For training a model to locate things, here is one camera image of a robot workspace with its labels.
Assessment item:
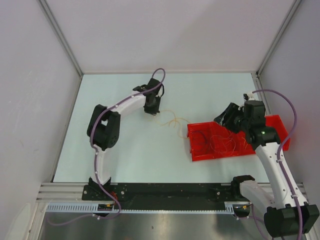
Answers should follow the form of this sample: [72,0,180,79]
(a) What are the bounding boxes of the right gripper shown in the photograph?
[213,102,250,134]

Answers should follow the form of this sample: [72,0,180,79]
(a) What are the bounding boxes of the red plastic bin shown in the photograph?
[186,114,292,163]

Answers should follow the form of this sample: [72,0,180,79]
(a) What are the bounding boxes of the black thin cable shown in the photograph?
[191,129,210,151]

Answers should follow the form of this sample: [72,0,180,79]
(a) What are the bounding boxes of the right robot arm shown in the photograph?
[214,99,320,238]

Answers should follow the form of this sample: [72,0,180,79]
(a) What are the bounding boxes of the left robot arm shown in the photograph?
[86,77,164,200]

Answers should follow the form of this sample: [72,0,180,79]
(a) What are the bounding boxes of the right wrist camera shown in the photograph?
[243,92,256,102]

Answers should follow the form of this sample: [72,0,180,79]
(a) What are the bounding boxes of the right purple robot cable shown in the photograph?
[251,89,306,240]

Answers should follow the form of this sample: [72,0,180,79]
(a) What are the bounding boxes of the grey slotted cable duct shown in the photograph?
[46,202,234,215]

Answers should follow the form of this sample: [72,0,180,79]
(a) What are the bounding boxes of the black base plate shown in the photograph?
[81,182,251,212]

